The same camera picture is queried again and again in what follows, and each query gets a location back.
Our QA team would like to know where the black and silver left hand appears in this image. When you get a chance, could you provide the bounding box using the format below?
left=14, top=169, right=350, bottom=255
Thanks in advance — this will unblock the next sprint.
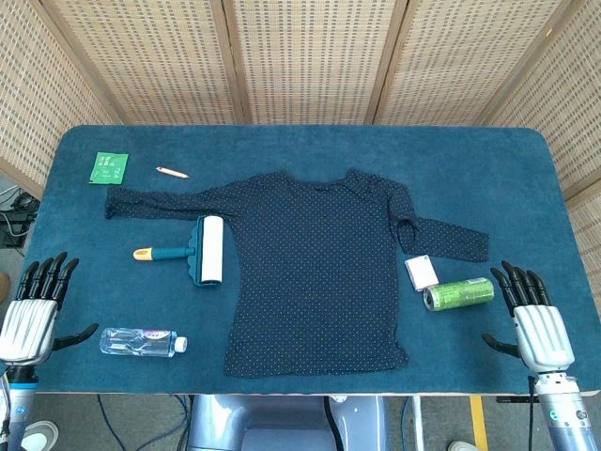
left=0, top=251, right=100, bottom=365

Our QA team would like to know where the black and silver right hand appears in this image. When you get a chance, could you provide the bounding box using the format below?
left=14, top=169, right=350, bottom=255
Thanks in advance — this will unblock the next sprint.
left=482, top=260, right=577, bottom=375

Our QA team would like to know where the teal and yellow lint roller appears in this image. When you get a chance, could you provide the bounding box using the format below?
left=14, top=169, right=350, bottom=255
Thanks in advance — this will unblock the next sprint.
left=132, top=214, right=225, bottom=288

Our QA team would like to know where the navy polka dot shirt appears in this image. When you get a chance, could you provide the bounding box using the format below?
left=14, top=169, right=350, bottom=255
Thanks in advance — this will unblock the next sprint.
left=103, top=168, right=491, bottom=380

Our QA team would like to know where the green drink can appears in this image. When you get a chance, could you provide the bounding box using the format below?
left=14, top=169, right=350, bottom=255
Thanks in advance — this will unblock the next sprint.
left=423, top=277, right=496, bottom=313

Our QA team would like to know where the clear plastic water bottle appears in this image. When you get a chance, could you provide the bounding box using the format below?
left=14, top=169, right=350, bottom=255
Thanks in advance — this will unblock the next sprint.
left=99, top=327, right=189, bottom=358

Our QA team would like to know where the white tissue pack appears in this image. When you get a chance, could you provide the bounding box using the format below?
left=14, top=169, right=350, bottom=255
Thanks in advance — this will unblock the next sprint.
left=404, top=255, right=439, bottom=292

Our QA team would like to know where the white table leg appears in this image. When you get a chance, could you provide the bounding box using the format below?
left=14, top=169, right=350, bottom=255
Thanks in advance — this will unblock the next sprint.
left=401, top=396, right=422, bottom=451

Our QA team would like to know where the teal table cloth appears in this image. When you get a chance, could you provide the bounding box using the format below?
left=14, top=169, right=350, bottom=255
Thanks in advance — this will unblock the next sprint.
left=21, top=124, right=601, bottom=396

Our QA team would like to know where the green foil packet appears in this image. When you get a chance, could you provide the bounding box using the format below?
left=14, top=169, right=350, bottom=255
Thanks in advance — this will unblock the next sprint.
left=88, top=151, right=130, bottom=185

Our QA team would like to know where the grey robot torso base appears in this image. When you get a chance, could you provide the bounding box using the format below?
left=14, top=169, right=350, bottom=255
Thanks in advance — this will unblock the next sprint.
left=187, top=394, right=391, bottom=451

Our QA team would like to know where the blue floor cable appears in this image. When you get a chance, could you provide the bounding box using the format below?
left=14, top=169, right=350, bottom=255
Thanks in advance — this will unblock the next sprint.
left=97, top=394, right=192, bottom=451

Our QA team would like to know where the black equipment with cables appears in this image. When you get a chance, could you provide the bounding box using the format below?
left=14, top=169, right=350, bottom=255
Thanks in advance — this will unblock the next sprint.
left=0, top=185, right=41, bottom=250

